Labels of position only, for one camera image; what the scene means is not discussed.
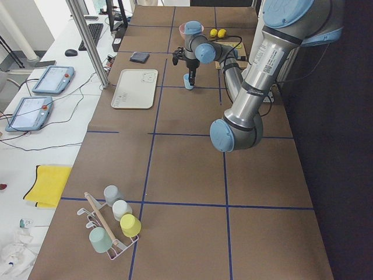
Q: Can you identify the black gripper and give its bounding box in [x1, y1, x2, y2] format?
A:
[185, 57, 199, 86]

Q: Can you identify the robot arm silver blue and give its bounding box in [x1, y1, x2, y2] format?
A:
[173, 1, 345, 152]

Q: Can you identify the light blue plastic cup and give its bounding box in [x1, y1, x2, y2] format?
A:
[183, 73, 194, 90]

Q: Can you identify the pink bowl of ice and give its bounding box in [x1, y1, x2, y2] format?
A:
[178, 23, 185, 40]

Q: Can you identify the grey cup on rack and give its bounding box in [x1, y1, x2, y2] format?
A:
[104, 185, 125, 207]

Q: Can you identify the white cup on rack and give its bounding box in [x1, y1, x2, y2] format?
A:
[112, 199, 133, 221]

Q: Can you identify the yellow cup on rack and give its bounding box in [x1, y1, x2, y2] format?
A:
[120, 213, 142, 237]

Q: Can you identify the green cup on rack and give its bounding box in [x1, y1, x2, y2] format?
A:
[89, 227, 112, 253]

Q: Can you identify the yellow lemon near bowl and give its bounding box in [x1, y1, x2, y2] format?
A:
[210, 29, 218, 38]

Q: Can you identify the yellow lemon far one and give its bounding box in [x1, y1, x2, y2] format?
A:
[217, 29, 227, 39]

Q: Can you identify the wooden cutting board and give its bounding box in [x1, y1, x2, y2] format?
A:
[219, 41, 248, 70]

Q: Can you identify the folded grey cloth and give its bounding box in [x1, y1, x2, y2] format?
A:
[129, 52, 150, 64]

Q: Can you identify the cream bear serving tray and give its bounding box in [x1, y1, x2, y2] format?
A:
[111, 69, 158, 109]

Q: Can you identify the black keyboard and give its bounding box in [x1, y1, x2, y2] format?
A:
[78, 23, 103, 51]

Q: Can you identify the black computer mouse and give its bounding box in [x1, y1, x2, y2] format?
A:
[65, 49, 78, 57]

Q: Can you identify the teach pendant far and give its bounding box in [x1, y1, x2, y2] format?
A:
[32, 66, 75, 95]

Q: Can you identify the teach pendant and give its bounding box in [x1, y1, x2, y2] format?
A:
[32, 66, 75, 95]
[5, 96, 53, 132]

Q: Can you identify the teach pendant near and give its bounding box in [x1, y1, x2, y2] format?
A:
[5, 96, 53, 132]

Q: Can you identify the yellow folded towel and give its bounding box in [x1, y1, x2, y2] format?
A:
[23, 165, 72, 208]

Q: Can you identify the white crumpled cloth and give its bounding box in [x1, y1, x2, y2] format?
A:
[1, 228, 37, 279]

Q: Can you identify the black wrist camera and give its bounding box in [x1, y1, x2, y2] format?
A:
[172, 47, 186, 65]

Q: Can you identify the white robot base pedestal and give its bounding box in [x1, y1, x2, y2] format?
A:
[249, 26, 276, 103]

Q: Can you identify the aluminium frame post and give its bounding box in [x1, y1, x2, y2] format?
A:
[66, 0, 109, 89]

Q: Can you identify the white wire cup rack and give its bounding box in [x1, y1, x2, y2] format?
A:
[77, 192, 139, 260]

